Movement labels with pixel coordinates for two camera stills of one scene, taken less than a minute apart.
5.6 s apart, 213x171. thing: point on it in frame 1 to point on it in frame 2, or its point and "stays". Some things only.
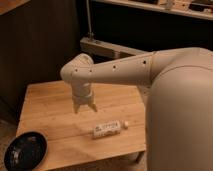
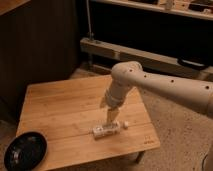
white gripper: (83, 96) to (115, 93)
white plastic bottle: (109, 129) stays
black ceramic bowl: (26, 151) stays
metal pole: (90, 33) stays
